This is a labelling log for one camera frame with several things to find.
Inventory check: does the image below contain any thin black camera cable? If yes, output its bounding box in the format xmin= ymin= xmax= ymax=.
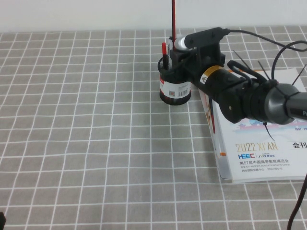
xmin=224 ymin=28 xmax=307 ymax=83

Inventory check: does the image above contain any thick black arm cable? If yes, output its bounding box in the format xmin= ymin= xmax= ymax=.
xmin=226 ymin=60 xmax=262 ymax=83

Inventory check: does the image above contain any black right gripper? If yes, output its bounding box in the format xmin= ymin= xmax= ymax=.
xmin=167 ymin=42 xmax=226 ymax=83

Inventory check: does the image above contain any grey white-checked tablecloth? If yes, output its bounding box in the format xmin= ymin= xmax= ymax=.
xmin=0 ymin=25 xmax=307 ymax=230

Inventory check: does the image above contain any red pencil with eraser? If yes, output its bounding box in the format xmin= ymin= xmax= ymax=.
xmin=171 ymin=0 xmax=178 ymax=50

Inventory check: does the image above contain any dark hanging cable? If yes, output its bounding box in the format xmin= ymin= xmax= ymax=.
xmin=287 ymin=172 xmax=307 ymax=230

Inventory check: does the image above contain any white HEEC exhibition book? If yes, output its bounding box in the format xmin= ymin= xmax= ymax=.
xmin=211 ymin=68 xmax=307 ymax=184

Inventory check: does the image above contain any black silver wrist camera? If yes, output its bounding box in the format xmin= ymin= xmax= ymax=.
xmin=174 ymin=27 xmax=228 ymax=52

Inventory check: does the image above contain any black mesh pen holder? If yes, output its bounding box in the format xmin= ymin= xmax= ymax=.
xmin=157 ymin=56 xmax=192 ymax=106

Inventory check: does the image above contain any black zip tie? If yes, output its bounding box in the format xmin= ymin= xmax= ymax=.
xmin=263 ymin=121 xmax=276 ymax=142
xmin=292 ymin=63 xmax=307 ymax=85
xmin=258 ymin=60 xmax=271 ymax=81
xmin=233 ymin=49 xmax=252 ymax=72

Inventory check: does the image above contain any white thin magazine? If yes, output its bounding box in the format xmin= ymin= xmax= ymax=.
xmin=198 ymin=90 xmax=233 ymax=180

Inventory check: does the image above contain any slim red-capped pen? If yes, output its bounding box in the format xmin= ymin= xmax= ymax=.
xmin=161 ymin=42 xmax=169 ymax=70

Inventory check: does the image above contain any orange-edged magazine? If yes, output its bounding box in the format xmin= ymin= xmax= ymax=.
xmin=200 ymin=89 xmax=227 ymax=159

